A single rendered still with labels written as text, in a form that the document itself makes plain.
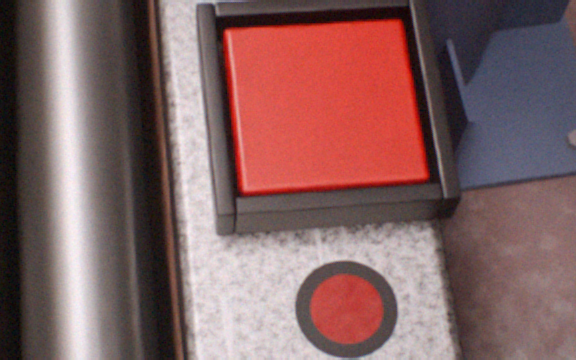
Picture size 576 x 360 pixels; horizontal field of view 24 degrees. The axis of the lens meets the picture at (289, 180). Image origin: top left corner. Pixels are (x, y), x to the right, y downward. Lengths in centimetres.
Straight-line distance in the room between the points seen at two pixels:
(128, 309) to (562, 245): 108
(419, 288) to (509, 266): 102
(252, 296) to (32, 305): 7
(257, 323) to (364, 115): 7
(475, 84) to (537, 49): 9
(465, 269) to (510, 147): 15
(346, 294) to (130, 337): 7
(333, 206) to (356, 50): 6
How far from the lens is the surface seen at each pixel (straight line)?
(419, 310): 41
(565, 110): 152
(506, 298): 142
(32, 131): 44
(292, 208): 40
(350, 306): 41
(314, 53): 43
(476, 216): 145
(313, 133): 42
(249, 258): 41
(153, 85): 49
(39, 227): 42
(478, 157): 147
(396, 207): 41
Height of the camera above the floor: 130
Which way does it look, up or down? 64 degrees down
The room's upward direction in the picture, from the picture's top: 10 degrees clockwise
